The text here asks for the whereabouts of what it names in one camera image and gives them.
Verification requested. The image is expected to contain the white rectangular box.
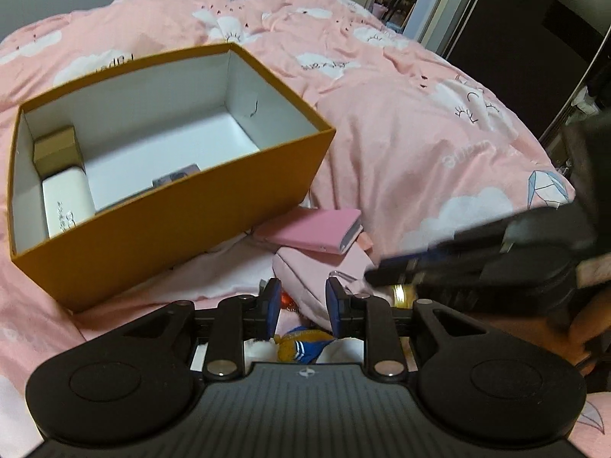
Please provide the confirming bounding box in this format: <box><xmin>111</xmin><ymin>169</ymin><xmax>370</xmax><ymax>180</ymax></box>
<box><xmin>41</xmin><ymin>166</ymin><xmax>95</xmax><ymax>238</ymax></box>

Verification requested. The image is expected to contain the pink cloud-print duvet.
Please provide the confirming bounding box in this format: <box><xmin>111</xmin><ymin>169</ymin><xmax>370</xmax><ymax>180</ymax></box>
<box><xmin>0</xmin><ymin>0</ymin><xmax>611</xmax><ymax>458</ymax></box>

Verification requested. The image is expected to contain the orange cardboard box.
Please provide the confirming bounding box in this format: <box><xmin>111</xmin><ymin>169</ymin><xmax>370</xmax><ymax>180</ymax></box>
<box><xmin>7</xmin><ymin>44</ymin><xmax>335</xmax><ymax>312</ymax></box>

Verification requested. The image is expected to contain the pink notebook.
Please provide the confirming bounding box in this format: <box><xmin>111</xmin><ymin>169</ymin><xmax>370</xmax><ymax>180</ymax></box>
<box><xmin>253</xmin><ymin>207</ymin><xmax>362</xmax><ymax>255</ymax></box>

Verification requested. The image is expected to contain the small gold box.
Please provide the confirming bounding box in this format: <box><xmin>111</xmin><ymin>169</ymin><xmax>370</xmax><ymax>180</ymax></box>
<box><xmin>33</xmin><ymin>125</ymin><xmax>84</xmax><ymax>179</ymax></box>

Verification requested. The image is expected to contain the person's right hand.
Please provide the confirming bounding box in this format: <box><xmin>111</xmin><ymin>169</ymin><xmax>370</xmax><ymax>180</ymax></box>
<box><xmin>485</xmin><ymin>290</ymin><xmax>610</xmax><ymax>366</ymax></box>

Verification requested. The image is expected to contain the light pink pouch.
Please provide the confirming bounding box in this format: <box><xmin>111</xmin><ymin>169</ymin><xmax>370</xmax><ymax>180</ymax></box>
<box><xmin>272</xmin><ymin>244</ymin><xmax>394</xmax><ymax>331</ymax></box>

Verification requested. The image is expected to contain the brown sailor plush toy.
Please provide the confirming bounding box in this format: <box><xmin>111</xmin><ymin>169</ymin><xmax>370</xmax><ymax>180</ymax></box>
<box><xmin>275</xmin><ymin>327</ymin><xmax>336</xmax><ymax>365</ymax></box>

